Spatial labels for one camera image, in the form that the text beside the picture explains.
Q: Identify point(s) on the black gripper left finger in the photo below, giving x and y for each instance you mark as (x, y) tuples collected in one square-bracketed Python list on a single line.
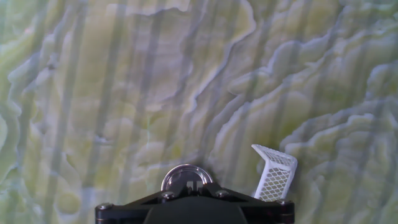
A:
[(130, 211)]

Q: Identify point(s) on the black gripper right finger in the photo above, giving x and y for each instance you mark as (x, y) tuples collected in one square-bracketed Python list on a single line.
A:
[(264, 211)]

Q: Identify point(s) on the small shiny steel dish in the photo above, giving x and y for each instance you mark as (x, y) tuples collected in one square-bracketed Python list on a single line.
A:
[(186, 174)]

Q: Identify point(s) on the green marble pattern mat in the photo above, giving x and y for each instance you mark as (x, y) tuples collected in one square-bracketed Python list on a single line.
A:
[(199, 93)]

